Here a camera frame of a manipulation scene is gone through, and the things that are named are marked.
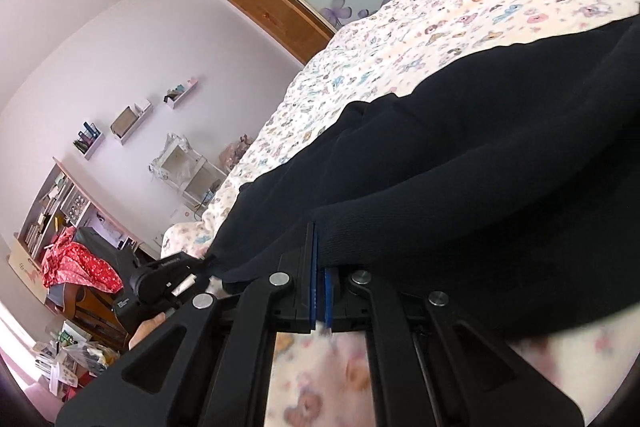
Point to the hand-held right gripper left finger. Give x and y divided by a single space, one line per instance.
312 279

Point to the wooden door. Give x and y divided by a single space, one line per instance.
280 14

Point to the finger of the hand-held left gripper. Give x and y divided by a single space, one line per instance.
207 266

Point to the pile of floor clutter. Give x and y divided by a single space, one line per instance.
75 357

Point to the red patterned cloth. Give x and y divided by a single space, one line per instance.
75 264

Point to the pink stuffed toys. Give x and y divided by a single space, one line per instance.
236 151

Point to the cardboard box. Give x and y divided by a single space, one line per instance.
25 269

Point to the person's left hand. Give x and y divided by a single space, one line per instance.
145 332

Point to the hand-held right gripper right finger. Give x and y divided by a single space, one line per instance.
328 299

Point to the wooden bookshelf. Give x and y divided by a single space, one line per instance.
55 207

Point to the cartoon printed blanket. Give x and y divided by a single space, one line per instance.
450 7

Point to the black pants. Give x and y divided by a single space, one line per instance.
450 182

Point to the wall shelf with small items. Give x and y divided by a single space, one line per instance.
180 94

